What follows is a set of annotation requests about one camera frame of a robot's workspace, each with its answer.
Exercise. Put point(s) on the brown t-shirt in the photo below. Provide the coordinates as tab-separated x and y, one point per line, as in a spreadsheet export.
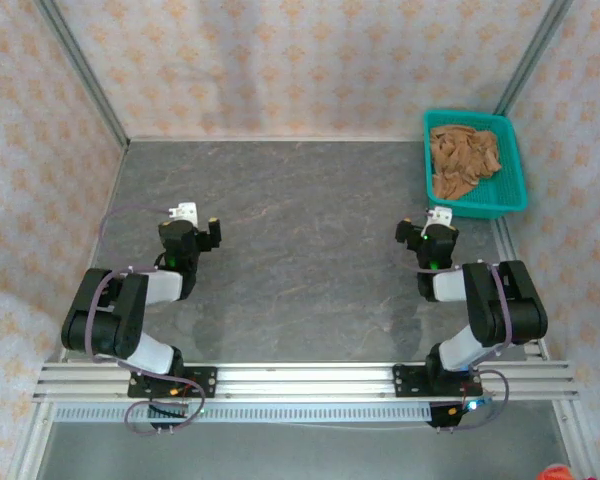
460	160

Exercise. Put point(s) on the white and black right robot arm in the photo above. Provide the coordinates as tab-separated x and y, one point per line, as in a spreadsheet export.
525	310

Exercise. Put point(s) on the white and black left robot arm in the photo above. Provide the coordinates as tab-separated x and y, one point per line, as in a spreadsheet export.
105	325

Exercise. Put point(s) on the teal plastic mesh basket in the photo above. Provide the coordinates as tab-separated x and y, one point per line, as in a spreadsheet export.
512	165

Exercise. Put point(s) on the black controller board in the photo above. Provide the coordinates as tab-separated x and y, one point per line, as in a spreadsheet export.
450	415

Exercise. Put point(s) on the red object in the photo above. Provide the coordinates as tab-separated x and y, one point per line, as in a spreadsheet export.
555	472

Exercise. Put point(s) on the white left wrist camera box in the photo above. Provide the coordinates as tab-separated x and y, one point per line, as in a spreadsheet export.
185	210

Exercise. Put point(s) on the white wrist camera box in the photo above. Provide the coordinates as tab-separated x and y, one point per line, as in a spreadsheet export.
441	216
185	210

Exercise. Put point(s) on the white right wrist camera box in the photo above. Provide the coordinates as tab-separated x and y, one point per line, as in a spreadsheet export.
441	216

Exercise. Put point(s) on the aluminium table edge rail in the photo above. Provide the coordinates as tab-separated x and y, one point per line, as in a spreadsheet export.
117	175
280	138
501	231

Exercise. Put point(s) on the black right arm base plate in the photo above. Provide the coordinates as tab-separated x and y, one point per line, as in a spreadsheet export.
405	382

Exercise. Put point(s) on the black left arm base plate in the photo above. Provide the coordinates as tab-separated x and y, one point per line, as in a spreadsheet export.
202	382

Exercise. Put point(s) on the aluminium frame post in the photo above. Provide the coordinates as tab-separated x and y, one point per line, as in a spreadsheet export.
536	50
80	65

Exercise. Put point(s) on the aluminium mounting rail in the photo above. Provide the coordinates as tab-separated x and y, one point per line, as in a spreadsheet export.
305	382

